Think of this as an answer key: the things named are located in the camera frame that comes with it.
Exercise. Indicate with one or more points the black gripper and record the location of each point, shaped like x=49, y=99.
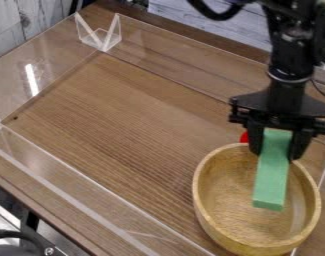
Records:
x=282, y=107

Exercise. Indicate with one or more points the green rectangular block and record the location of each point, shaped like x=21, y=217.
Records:
x=272, y=170

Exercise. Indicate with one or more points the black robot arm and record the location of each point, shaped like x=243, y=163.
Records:
x=296, y=25

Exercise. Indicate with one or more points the light wooden bowl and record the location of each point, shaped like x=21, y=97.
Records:
x=251, y=218

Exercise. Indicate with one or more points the red toy apple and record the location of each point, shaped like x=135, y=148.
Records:
x=244, y=138

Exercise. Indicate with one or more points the clear acrylic tray wall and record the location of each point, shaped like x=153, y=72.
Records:
x=107, y=225

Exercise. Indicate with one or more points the clear acrylic corner bracket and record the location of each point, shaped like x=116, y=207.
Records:
x=100, y=38

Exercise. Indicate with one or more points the black metal table bracket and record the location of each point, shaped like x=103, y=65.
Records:
x=37, y=244

